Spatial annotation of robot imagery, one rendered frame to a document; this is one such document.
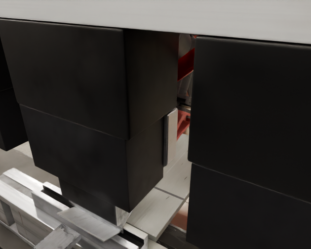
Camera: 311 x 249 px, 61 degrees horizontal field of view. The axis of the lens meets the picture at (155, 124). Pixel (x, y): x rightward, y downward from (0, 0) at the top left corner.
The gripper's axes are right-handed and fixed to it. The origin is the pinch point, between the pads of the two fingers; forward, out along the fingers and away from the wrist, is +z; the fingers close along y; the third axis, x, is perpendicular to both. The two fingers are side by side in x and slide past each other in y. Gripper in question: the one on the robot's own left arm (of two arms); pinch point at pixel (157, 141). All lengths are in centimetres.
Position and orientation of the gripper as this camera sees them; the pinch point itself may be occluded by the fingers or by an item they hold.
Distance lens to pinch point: 49.2
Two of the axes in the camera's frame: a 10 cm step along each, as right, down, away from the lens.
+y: 8.5, 2.5, -4.6
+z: -2.7, 9.6, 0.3
